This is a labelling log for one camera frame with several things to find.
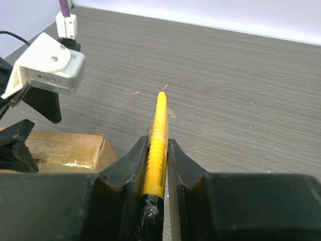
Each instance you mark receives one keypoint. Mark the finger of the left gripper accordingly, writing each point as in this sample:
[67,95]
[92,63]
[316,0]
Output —
[44,102]
[15,155]

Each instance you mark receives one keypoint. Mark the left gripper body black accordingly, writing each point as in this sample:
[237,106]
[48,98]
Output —
[5,71]

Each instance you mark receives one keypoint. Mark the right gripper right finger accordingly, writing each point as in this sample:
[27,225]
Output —
[239,206]

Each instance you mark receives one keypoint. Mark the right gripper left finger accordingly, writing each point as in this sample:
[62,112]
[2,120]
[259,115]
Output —
[75,206]

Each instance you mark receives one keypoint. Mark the brown cardboard express box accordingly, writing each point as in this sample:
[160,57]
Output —
[56,152]

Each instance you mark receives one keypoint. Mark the yellow utility knife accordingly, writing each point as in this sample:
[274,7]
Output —
[151,215]

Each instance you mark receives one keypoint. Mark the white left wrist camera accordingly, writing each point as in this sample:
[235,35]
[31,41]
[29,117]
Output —
[48,65]

